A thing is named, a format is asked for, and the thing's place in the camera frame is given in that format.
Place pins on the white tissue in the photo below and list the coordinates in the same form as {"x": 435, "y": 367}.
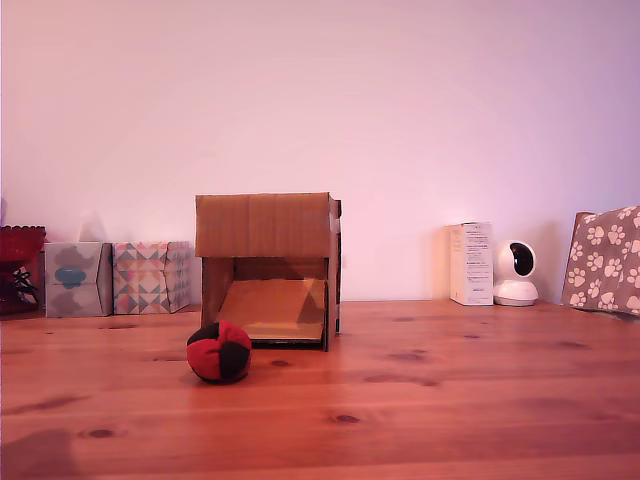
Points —
{"x": 91, "y": 229}

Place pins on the paw print cushion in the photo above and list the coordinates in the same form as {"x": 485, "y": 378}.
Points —
{"x": 600, "y": 260}

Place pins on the white carton box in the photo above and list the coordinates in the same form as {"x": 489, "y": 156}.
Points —
{"x": 475, "y": 265}

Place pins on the red and black footbag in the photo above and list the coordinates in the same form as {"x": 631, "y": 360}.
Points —
{"x": 210, "y": 357}

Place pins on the geometric pattern tissue box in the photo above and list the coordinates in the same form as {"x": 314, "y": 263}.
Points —
{"x": 145, "y": 280}

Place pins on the small white round camera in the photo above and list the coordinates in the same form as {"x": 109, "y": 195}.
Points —
{"x": 515, "y": 292}

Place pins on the cardboard dice tower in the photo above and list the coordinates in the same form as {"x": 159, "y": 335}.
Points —
{"x": 260, "y": 225}

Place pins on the grey cloud print tissue box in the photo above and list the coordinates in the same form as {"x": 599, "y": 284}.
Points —
{"x": 70, "y": 280}

